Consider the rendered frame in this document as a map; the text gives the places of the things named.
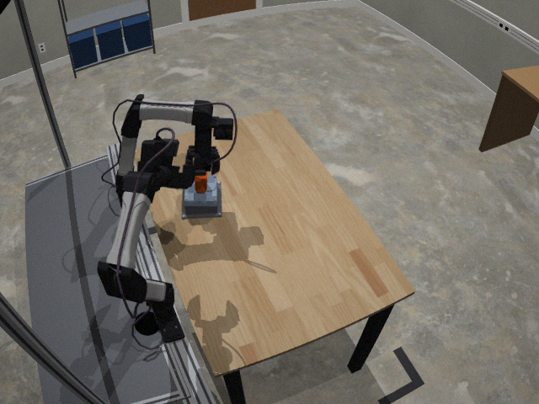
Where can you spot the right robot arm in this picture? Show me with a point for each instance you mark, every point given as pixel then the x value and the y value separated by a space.
pixel 123 252

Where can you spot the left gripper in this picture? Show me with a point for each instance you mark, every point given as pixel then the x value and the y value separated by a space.
pixel 203 148

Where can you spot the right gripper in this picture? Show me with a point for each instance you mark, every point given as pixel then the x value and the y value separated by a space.
pixel 176 180

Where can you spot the grey slotted metal rail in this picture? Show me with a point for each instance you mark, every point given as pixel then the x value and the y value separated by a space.
pixel 185 357

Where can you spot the light blue metal plate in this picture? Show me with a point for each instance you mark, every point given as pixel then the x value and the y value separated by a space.
pixel 203 199

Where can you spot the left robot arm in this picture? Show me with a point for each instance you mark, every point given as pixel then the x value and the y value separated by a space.
pixel 200 116

